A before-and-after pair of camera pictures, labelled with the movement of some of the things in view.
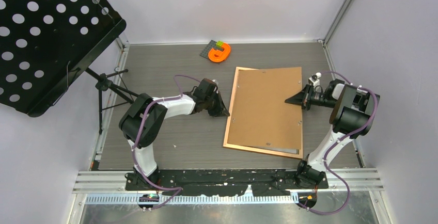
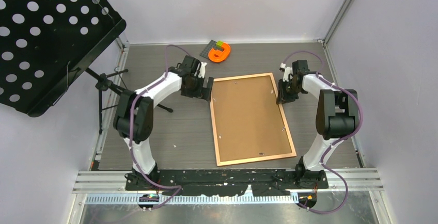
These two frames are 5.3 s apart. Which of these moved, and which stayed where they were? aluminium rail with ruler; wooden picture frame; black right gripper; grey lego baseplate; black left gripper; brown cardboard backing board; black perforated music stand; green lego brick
Moved: wooden picture frame; black left gripper; brown cardboard backing board; black right gripper
Stayed: black perforated music stand; aluminium rail with ruler; grey lego baseplate; green lego brick
